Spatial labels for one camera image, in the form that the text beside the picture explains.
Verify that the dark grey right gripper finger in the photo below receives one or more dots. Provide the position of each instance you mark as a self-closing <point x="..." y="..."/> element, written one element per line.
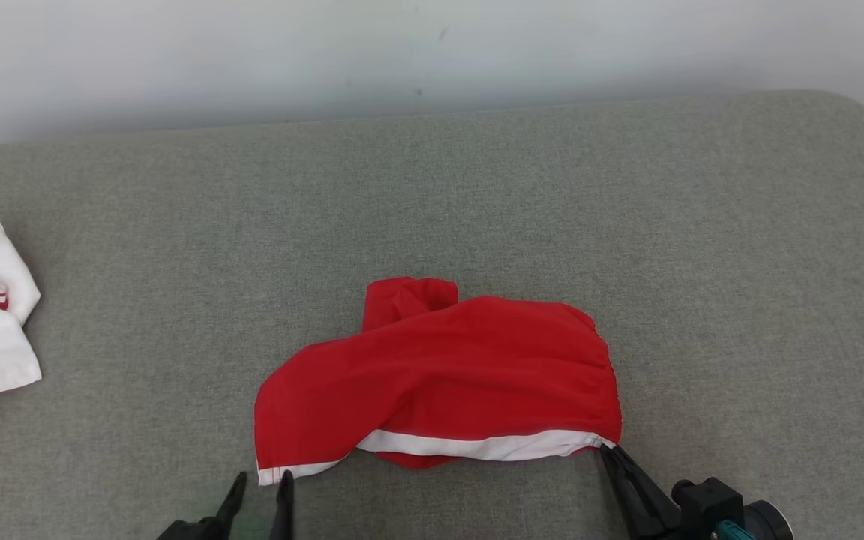
<point x="627" y="499"/>
<point x="657" y="510"/>

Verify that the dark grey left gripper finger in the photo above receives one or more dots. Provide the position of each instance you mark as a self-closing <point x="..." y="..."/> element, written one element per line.
<point x="283" y="510"/>
<point x="231" y="499"/>

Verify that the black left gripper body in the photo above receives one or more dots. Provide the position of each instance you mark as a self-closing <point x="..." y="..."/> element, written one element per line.
<point x="188" y="530"/>

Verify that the red shorts with white band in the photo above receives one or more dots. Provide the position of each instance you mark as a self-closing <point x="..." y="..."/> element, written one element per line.
<point x="447" y="375"/>

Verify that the grey fabric sofa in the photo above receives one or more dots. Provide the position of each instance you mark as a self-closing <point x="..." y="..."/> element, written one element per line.
<point x="432" y="195"/>

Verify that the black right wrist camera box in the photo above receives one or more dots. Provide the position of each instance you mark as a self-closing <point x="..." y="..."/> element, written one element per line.
<point x="709" y="502"/>

